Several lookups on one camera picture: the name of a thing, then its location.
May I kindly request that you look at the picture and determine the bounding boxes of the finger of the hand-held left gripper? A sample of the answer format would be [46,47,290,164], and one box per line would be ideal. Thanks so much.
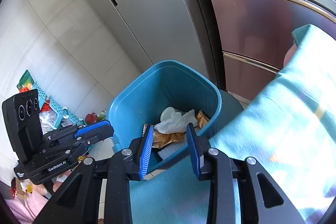
[41,142,92,162]
[43,120,115,147]

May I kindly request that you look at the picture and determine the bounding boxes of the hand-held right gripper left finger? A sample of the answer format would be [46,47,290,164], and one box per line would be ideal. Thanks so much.
[33,126,154,224]

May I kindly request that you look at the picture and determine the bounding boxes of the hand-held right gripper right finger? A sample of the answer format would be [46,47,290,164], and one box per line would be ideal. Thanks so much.
[186,123,307,224]

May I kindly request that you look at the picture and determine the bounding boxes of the white foam fruit net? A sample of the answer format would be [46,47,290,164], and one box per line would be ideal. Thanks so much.
[157,141,190,159]

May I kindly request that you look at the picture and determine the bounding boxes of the large gold foil wrapper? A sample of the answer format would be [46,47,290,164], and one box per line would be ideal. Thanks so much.
[143,123,188,149]

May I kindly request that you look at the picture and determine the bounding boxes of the small gold foil wrapper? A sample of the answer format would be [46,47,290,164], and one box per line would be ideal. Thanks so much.
[196,110,210,130]

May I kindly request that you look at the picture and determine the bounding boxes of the white tissue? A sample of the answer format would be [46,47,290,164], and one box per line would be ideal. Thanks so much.
[154,109,196,134]

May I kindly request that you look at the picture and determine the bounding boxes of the blue plastic trash bin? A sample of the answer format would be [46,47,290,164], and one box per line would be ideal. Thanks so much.
[106,60,222,180]

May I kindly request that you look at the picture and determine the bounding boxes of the person's left forearm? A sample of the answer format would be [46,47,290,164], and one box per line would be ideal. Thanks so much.
[4,186,53,223]

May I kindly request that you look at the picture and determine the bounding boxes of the teal plastic basket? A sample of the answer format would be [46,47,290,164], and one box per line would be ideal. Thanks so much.
[17,69,87,128]

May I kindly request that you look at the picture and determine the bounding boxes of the teal grey patterned tablecloth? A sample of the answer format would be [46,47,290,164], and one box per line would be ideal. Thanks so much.
[130,25,336,224]

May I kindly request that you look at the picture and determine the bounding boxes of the maroon lower cabinets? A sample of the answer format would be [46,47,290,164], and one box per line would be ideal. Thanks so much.
[207,0,336,104]

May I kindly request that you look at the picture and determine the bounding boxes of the grey refrigerator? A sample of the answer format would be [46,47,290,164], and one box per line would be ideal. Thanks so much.
[58,0,219,88]

